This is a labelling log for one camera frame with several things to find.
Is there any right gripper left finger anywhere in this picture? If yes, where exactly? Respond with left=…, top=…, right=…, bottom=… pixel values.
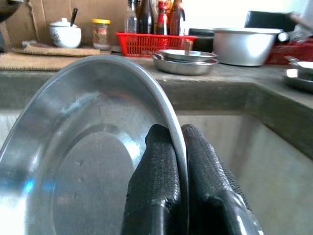
left=121, top=123, right=184, bottom=235

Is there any tall dark sauce bottle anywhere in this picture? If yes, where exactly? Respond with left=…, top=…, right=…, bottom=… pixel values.
left=136, top=0, right=155, bottom=34

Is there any flat cardboard mat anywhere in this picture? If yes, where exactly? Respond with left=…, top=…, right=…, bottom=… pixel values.
left=0, top=52, right=84, bottom=71

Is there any red plastic basin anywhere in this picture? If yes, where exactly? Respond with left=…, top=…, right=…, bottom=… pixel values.
left=266, top=39, right=313, bottom=66

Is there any black spoon handle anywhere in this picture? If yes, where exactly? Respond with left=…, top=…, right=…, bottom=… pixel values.
left=69, top=7, right=78, bottom=27

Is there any folded cardboard mat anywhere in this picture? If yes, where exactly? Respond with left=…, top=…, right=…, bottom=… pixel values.
left=11, top=44, right=112, bottom=57

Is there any wooden chopstick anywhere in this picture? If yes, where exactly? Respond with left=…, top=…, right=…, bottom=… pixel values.
left=183, top=38, right=194, bottom=52

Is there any clear bottle black cap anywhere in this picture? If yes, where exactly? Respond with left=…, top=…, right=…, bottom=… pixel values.
left=124, top=0, right=138, bottom=34

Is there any red plastic basket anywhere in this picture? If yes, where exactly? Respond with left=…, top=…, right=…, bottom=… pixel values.
left=115, top=31, right=198, bottom=58

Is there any aluminium cooking pot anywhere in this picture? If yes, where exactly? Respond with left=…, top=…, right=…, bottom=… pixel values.
left=212, top=27, right=291, bottom=67

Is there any deep steel bowl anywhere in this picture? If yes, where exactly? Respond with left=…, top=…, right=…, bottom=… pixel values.
left=283, top=69, right=313, bottom=93

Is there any brown cardboard wall sheet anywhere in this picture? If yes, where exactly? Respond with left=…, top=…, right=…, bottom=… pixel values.
left=3, top=0, right=129, bottom=48

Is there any small red capped bottle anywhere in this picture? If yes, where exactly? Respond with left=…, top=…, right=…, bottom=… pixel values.
left=156, top=0, right=168, bottom=35

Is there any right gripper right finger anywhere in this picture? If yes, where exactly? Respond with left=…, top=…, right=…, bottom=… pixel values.
left=180, top=124, right=265, bottom=235

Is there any white ceramic lidded jar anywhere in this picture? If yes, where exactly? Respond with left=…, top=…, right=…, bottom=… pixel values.
left=48, top=17, right=82, bottom=48

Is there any black box appliance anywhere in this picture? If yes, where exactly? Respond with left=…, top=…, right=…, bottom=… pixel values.
left=244, top=10, right=298, bottom=32

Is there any glass jar yellow lid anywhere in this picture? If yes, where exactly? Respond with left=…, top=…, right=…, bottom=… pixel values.
left=91, top=19, right=111, bottom=51

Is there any stainless steel plate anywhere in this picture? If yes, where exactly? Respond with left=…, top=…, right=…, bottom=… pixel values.
left=0, top=54, right=190, bottom=235
left=158, top=48, right=218, bottom=62
left=153, top=54, right=219, bottom=76
left=285, top=55, right=313, bottom=71

